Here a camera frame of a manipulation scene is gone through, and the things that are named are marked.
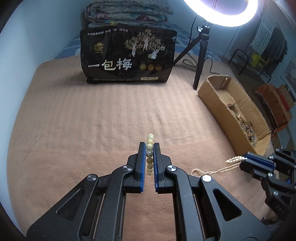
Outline black tripod stand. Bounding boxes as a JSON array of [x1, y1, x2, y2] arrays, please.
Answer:
[[173, 23, 211, 90]]

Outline wall picture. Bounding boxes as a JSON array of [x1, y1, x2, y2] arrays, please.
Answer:
[[281, 53, 296, 91]]

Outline folded floral quilt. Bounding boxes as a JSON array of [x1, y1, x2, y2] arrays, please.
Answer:
[[85, 1, 174, 25]]

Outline black clothes rack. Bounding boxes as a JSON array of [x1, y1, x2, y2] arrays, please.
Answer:
[[228, 8, 288, 80]]

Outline cardboard box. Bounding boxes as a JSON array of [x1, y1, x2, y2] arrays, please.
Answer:
[[198, 75, 271, 155]]

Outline white ring light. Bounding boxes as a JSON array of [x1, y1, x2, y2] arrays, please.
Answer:
[[185, 0, 258, 27]]

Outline orange covered furniture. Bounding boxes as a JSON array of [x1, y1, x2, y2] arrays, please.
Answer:
[[254, 83, 292, 136]]

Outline dark hanging clothes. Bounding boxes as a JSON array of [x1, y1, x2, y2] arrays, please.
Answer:
[[266, 28, 286, 63]]

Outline black snack bag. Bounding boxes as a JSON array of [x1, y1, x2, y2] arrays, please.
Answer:
[[80, 25, 177, 84]]

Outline cream bead bracelet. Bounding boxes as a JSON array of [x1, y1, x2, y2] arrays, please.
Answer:
[[145, 133, 156, 174]]

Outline white pearl necklace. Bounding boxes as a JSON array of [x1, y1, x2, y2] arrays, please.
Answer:
[[191, 156, 248, 176]]

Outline brown wooden bead necklace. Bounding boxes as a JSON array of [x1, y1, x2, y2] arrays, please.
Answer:
[[239, 117, 258, 147]]

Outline white knitted garment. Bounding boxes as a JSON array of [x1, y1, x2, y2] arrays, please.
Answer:
[[250, 13, 275, 55]]

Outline yellow box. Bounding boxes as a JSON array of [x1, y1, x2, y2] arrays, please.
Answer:
[[251, 52, 266, 69]]

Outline black power cable with switch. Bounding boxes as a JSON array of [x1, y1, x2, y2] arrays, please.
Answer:
[[182, 14, 220, 76]]

